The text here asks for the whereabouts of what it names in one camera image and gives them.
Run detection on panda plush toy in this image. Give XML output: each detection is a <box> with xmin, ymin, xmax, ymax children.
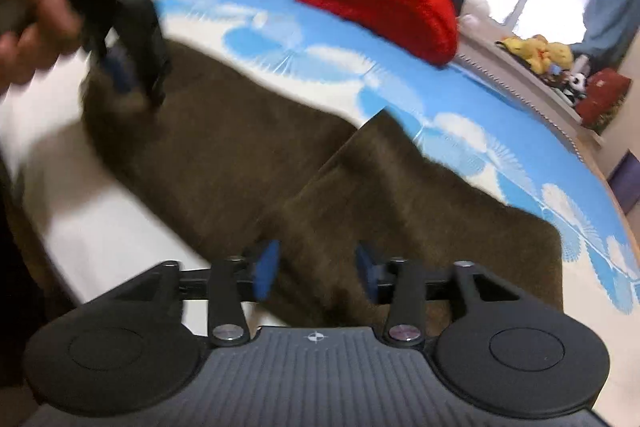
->
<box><xmin>562</xmin><ymin>72</ymin><xmax>588</xmax><ymax>100</ymax></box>

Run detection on small yellow plush toy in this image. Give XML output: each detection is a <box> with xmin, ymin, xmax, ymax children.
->
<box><xmin>500</xmin><ymin>36</ymin><xmax>538</xmax><ymax>58</ymax></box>

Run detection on person's left hand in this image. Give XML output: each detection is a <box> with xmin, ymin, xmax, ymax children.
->
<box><xmin>0</xmin><ymin>0</ymin><xmax>86</xmax><ymax>95</ymax></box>

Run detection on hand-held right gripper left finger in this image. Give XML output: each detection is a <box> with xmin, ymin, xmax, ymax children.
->
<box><xmin>112</xmin><ymin>239</ymin><xmax>281</xmax><ymax>348</ymax></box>

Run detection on red cushion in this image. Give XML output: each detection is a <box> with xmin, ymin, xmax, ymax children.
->
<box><xmin>575</xmin><ymin>68</ymin><xmax>632</xmax><ymax>130</ymax></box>

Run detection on brown corduroy pants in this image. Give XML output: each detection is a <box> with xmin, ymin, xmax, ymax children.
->
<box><xmin>80</xmin><ymin>39</ymin><xmax>566</xmax><ymax>343</ymax></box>

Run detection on large yellow plush toy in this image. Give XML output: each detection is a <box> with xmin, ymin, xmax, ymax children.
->
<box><xmin>530</xmin><ymin>38</ymin><xmax>575</xmax><ymax>75</ymax></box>

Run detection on white plush toy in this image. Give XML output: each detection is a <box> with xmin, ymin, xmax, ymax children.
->
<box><xmin>457</xmin><ymin>0</ymin><xmax>501</xmax><ymax>32</ymax></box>

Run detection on purple bag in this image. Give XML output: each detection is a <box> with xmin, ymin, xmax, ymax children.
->
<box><xmin>607</xmin><ymin>152</ymin><xmax>640</xmax><ymax>208</ymax></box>

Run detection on blue white printed bed sheet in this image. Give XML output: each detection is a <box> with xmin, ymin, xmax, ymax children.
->
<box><xmin>0</xmin><ymin>0</ymin><xmax>640</xmax><ymax>343</ymax></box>

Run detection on folded red blanket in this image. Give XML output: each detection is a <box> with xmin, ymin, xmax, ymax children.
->
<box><xmin>295</xmin><ymin>0</ymin><xmax>460</xmax><ymax>70</ymax></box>

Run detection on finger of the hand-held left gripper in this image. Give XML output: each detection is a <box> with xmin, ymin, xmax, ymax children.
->
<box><xmin>132</xmin><ymin>32</ymin><xmax>173</xmax><ymax>108</ymax></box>
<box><xmin>100</xmin><ymin>42</ymin><xmax>135</xmax><ymax>94</ymax></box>

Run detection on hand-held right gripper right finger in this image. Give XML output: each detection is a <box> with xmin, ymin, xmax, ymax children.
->
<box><xmin>354</xmin><ymin>244</ymin><xmax>521</xmax><ymax>348</ymax></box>

